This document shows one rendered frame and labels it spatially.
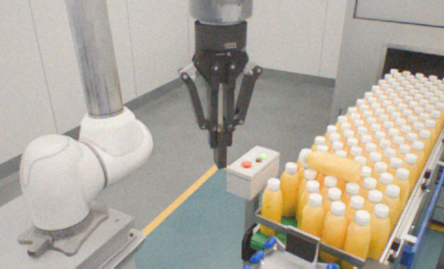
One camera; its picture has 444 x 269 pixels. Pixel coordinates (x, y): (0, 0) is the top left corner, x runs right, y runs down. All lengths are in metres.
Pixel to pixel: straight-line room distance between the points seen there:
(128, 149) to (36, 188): 0.26
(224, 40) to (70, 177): 0.61
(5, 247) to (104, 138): 0.39
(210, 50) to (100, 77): 0.56
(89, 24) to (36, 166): 0.37
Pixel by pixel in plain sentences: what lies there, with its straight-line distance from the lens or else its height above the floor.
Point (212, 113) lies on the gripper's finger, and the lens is 0.59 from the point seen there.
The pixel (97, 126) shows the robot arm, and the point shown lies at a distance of 1.09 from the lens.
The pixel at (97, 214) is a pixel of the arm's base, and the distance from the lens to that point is 1.18.
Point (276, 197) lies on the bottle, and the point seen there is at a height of 1.06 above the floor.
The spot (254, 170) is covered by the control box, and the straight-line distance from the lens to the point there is 1.31.
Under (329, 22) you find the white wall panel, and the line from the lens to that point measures 5.33.
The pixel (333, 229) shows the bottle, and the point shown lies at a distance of 1.21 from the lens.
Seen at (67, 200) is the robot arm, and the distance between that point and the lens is 1.04.
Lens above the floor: 1.79
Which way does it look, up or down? 27 degrees down
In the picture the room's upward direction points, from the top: straight up
